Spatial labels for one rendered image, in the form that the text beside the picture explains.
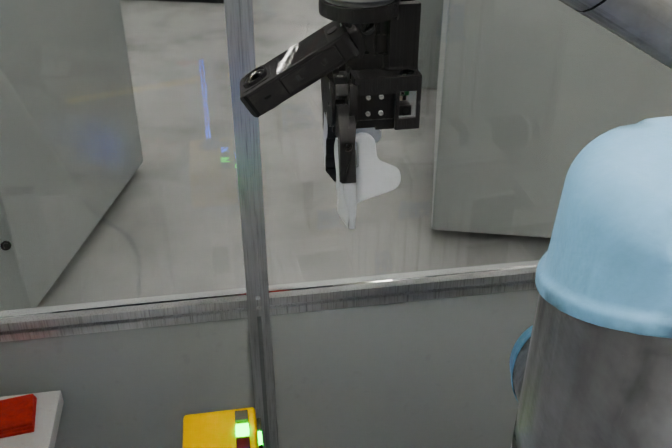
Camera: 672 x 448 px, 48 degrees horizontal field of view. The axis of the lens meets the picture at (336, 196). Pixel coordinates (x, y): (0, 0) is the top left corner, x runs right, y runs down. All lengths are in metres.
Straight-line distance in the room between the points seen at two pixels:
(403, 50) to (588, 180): 0.50
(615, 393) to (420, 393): 1.44
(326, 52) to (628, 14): 0.25
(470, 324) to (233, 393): 0.49
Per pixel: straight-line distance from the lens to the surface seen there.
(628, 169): 0.19
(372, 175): 0.70
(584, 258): 0.19
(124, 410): 1.58
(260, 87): 0.68
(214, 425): 1.09
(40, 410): 1.48
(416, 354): 1.55
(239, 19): 1.16
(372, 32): 0.68
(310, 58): 0.67
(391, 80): 0.67
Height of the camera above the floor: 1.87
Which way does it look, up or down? 31 degrees down
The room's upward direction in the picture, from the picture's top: straight up
